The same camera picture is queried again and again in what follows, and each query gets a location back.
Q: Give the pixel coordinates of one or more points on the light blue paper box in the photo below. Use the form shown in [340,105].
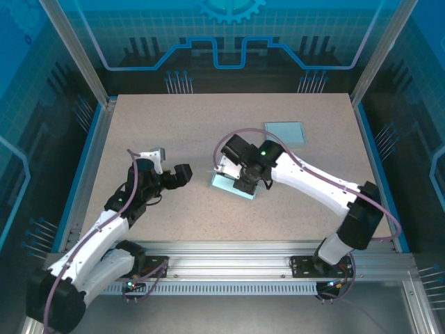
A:
[293,134]
[222,184]

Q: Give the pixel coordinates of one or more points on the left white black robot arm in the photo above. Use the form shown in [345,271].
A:
[90,240]

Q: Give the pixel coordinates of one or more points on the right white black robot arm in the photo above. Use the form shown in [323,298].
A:
[313,177]

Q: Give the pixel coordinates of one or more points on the blue table edge strip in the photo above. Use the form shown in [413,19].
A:
[369,139]
[70,195]

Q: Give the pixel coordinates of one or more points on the small connector with LEDs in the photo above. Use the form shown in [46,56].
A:
[334,284]
[131,284]

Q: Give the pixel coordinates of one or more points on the grey metal bottom panel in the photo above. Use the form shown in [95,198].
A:
[226,316]

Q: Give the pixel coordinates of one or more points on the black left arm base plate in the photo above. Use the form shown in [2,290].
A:
[158,269]

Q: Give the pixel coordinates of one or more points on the aluminium mounting rail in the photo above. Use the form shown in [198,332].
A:
[226,259]

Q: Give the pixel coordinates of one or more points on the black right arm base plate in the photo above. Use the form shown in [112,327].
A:
[304,268]

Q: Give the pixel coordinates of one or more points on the aluminium frame post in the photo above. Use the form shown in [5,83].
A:
[382,52]
[79,52]

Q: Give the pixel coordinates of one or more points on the aluminium lower frame bar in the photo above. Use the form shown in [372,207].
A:
[28,328]
[417,309]

